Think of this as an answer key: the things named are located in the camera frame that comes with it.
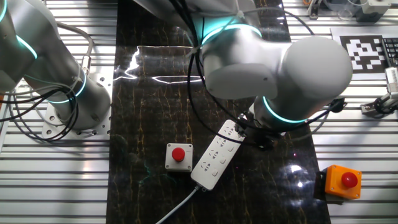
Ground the white four-switch power strip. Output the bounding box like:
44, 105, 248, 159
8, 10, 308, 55
190, 119, 246, 191

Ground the grey power strip cable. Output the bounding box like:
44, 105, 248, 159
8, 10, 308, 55
155, 185, 201, 224

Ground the orange box red button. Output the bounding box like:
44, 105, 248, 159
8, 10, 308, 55
313, 164, 363, 205

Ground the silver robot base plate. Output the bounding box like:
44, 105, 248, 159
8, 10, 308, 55
41, 73, 113, 141

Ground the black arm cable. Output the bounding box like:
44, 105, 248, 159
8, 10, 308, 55
169, 0, 346, 147

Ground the thick grey robot cable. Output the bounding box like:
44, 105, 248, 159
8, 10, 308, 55
55, 21, 95, 76

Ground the black looped thin cable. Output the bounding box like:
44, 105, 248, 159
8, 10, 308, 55
0, 86, 79, 144

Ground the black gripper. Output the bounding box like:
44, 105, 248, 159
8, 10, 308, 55
234, 113, 280, 152

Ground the small silver camera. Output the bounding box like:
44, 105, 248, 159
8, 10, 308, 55
384, 67, 398, 100

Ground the small metal bracket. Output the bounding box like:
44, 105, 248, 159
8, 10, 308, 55
307, 0, 323, 20

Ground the black computer keyboard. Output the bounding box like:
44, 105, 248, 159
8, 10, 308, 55
381, 37, 398, 68

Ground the black gold-veined marble mat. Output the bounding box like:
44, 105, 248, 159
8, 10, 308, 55
105, 0, 332, 224

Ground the silver camera on stand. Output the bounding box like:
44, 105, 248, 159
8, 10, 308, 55
355, 0, 392, 23

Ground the black white marker sheet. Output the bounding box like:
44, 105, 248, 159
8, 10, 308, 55
330, 26, 398, 81

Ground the grey box red button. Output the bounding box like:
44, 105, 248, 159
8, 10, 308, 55
164, 142, 194, 172

